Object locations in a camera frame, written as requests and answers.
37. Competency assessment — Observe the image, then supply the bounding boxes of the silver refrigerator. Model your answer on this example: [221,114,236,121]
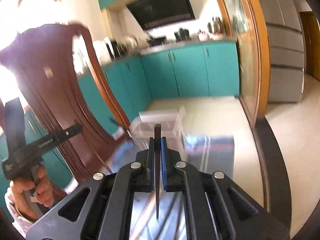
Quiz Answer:
[257,0,305,103]

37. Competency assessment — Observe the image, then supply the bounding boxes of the dark thin stick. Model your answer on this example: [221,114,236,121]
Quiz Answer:
[108,117,131,133]

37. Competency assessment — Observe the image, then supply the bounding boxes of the person's left hand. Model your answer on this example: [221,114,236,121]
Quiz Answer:
[9,165,54,221]

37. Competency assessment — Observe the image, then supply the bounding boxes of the metal bottles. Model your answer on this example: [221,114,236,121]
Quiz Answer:
[207,16,223,34]

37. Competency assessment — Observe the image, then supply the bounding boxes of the teal lower kitchen cabinets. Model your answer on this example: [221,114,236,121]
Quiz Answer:
[76,41,241,140]

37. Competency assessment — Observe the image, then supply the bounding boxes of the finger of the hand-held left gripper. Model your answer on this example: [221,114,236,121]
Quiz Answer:
[49,123,84,147]

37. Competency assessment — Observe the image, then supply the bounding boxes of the black cooking pot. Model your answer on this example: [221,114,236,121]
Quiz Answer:
[147,36,167,47]

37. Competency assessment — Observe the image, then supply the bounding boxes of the brown wooden chair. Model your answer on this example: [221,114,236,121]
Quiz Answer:
[0,23,132,200]

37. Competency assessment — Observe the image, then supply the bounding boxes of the brown wooden door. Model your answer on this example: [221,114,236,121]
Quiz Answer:
[299,11,320,77]

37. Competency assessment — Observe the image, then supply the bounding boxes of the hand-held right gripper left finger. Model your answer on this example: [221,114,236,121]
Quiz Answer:
[26,137,155,240]

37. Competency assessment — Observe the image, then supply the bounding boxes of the clear plastic container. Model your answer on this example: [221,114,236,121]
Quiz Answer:
[129,106,186,157]

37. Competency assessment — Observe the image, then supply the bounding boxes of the black range hood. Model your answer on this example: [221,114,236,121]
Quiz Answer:
[126,0,196,31]

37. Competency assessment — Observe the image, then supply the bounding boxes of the wooden framed glass door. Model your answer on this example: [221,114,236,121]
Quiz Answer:
[212,0,271,128]

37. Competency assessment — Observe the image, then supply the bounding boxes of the black kettle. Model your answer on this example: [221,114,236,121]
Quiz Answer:
[174,27,192,42]

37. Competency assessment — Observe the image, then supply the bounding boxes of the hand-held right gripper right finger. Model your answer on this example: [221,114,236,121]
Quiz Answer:
[161,136,290,240]

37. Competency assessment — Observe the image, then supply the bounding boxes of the blue striped cloth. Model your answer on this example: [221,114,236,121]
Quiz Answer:
[107,134,236,240]

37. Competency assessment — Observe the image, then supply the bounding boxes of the white countertop appliance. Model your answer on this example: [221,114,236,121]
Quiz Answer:
[93,37,113,65]

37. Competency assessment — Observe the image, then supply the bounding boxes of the person's left forearm white sleeve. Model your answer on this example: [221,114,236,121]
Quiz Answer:
[4,187,38,238]

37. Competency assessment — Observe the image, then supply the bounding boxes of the dark chopstick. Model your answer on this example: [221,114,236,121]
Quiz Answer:
[154,123,162,219]

